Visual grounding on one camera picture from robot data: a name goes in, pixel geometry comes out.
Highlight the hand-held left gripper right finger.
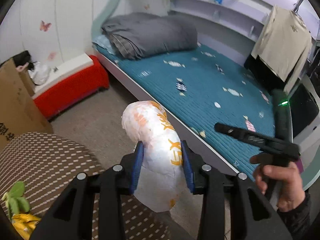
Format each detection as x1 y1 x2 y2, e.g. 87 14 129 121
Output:
180 140 293 240

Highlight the white wall shelf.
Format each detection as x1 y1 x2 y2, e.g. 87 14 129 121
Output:
169 0 273 45

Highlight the white object with black panel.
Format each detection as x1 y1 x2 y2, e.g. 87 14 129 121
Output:
290 80 318 140

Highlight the brown dotted tablecloth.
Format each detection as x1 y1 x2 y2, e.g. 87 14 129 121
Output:
0 132 175 240

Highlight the white orange plastic bag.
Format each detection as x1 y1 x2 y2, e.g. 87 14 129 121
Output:
122 100 187 213

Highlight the large cardboard box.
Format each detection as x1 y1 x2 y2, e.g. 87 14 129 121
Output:
0 57 54 150

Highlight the black cloth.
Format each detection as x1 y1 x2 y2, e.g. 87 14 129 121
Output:
12 50 35 70

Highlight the yellow snack packet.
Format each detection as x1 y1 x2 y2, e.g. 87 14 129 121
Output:
11 213 42 235

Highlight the black hanging garment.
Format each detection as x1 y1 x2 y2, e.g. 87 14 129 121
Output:
244 54 287 90

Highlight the pale green headboard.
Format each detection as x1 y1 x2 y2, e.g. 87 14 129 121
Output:
90 0 130 46

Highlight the person's right forearm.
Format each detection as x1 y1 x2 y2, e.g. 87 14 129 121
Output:
276 192 313 240

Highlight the bright pink butterfly sticker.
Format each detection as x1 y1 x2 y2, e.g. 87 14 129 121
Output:
39 20 52 32

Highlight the beige hanging shirt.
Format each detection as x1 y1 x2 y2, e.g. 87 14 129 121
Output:
251 5 313 83

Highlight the teal candy-print bed sheet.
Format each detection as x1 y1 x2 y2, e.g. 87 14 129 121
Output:
94 40 278 173

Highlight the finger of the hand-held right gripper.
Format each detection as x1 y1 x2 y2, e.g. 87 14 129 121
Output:
214 122 275 153

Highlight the person's right hand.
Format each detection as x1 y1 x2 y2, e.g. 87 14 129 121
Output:
250 154 307 212

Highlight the grey folded blanket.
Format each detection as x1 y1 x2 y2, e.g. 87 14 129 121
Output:
101 12 198 60

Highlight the green plush leaf toy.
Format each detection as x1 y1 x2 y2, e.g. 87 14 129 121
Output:
1 181 30 222

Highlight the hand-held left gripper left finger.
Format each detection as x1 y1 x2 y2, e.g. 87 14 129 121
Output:
29 141 145 240

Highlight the red storage bench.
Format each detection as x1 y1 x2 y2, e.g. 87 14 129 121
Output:
32 55 110 120

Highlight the light blue pillow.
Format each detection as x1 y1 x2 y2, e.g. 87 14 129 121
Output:
92 34 118 55

